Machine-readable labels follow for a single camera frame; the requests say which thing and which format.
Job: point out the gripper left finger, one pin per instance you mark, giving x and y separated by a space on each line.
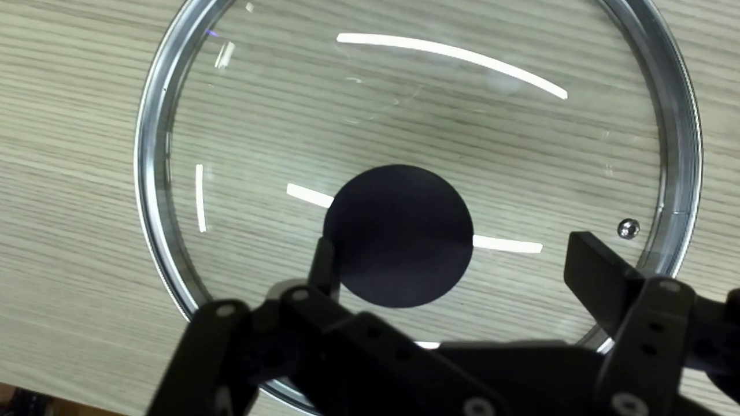
324 341

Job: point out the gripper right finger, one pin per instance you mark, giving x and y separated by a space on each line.
642 323

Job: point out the glass pot lid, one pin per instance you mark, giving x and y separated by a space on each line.
404 127

